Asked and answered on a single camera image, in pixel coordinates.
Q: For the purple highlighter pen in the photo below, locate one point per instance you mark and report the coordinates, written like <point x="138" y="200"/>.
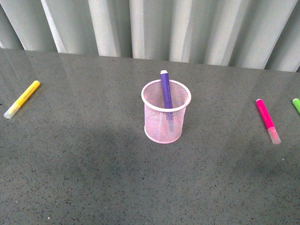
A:
<point x="167" y="99"/>

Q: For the pink highlighter pen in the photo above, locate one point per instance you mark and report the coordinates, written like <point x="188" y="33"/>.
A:
<point x="268" y="121"/>

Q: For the pink mesh pen cup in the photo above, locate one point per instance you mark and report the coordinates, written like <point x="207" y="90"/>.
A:
<point x="160" y="124"/>

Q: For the grey pleated curtain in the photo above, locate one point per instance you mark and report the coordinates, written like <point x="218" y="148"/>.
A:
<point x="262" y="34"/>

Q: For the yellow highlighter pen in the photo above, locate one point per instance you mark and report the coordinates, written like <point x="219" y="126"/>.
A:
<point x="21" y="100"/>

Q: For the green highlighter pen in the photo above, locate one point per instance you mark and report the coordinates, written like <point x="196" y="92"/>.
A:
<point x="296" y="103"/>

